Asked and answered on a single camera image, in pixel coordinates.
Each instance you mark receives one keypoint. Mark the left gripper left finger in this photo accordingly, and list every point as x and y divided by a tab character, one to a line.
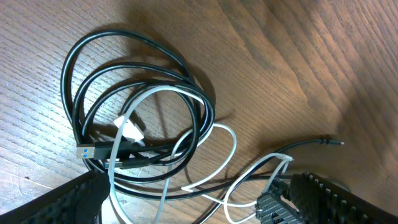
77	201

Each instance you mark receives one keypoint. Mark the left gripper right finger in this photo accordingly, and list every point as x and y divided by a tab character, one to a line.
321	201

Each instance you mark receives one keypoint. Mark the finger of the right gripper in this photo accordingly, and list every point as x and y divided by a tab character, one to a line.
272	209

